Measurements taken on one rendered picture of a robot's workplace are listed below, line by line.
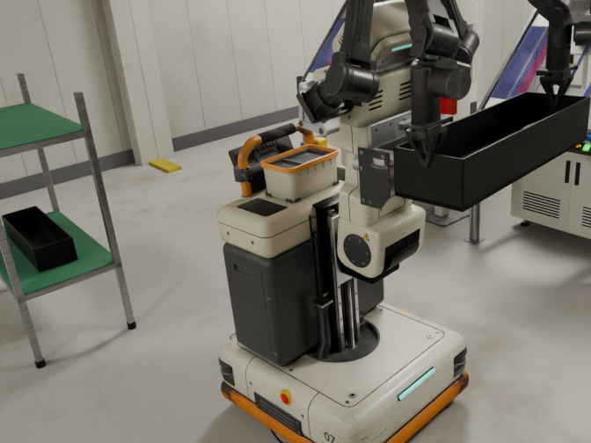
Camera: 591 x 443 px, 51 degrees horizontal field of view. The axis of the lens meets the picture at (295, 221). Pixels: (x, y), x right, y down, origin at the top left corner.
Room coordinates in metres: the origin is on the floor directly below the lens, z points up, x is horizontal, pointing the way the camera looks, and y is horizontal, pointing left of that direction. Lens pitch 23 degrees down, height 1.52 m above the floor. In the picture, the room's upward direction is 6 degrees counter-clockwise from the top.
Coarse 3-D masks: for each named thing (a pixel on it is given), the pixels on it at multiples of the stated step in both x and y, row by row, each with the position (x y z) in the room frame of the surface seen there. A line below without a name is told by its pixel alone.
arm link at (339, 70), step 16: (352, 0) 1.49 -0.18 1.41; (368, 0) 1.48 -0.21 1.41; (352, 16) 1.47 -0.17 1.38; (368, 16) 1.47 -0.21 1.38; (352, 32) 1.45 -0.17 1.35; (368, 32) 1.46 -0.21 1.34; (352, 48) 1.43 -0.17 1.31; (368, 48) 1.45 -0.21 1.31; (336, 64) 1.42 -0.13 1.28; (352, 64) 1.48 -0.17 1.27; (368, 64) 1.46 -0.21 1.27; (336, 80) 1.40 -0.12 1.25; (352, 80) 1.39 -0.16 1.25; (336, 96) 1.41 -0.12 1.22; (368, 96) 1.42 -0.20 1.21
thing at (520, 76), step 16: (528, 32) 3.17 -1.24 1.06; (544, 32) 3.10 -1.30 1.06; (528, 48) 3.09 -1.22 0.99; (544, 48) 3.02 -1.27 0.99; (512, 64) 3.08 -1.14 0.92; (528, 64) 3.01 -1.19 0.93; (544, 64) 2.95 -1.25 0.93; (512, 80) 3.01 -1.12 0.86; (528, 80) 2.94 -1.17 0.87; (496, 96) 3.00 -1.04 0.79; (512, 96) 2.93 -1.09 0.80
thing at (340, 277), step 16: (336, 224) 1.72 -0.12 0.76; (336, 240) 1.72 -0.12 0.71; (400, 240) 1.61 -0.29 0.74; (416, 240) 1.66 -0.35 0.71; (336, 256) 1.71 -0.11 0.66; (384, 256) 1.57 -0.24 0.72; (400, 256) 1.59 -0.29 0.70; (336, 272) 1.71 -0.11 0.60; (352, 272) 1.69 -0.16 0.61; (384, 272) 1.66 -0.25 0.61
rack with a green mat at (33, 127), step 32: (0, 128) 2.67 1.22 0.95; (32, 128) 2.60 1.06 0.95; (64, 128) 2.54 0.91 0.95; (96, 160) 2.49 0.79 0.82; (0, 224) 2.26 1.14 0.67; (64, 224) 3.00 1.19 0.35; (0, 256) 2.68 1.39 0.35; (96, 256) 2.57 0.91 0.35; (32, 288) 2.31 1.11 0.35; (128, 320) 2.48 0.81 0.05
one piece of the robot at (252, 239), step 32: (288, 128) 2.01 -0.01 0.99; (256, 192) 1.93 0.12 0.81; (320, 192) 1.87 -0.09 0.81; (224, 224) 1.80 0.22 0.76; (256, 224) 1.69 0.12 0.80; (288, 224) 1.72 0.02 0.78; (320, 224) 1.78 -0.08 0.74; (224, 256) 1.82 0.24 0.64; (256, 256) 1.72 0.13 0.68; (288, 256) 1.71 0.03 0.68; (320, 256) 1.78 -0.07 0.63; (256, 288) 1.71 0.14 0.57; (288, 288) 1.70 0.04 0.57; (320, 288) 1.77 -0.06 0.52; (352, 288) 1.82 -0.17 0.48; (256, 320) 1.73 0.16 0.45; (288, 320) 1.69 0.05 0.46; (320, 320) 1.70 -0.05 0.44; (352, 320) 1.78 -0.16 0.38; (288, 352) 1.68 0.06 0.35; (320, 352) 1.71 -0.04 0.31
